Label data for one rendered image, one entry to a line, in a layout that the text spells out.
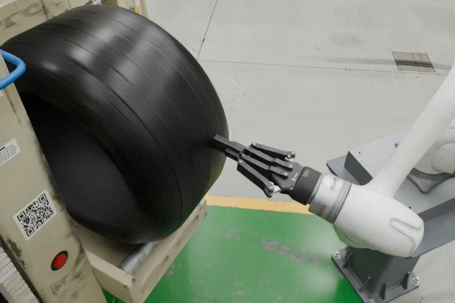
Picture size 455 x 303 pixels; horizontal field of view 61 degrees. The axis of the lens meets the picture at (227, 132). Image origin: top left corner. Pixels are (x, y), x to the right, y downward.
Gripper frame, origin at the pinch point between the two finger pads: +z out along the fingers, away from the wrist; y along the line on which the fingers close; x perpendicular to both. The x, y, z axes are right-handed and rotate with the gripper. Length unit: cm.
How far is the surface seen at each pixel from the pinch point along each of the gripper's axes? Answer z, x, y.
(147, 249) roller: 11.6, 34.7, 14.1
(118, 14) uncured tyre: 31.6, -18.6, -3.6
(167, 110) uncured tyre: 10.8, -10.4, 7.6
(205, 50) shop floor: 129, 143, -225
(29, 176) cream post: 24.5, -3.5, 30.0
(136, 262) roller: 11.8, 34.5, 18.6
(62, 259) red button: 20.6, 20.6, 31.6
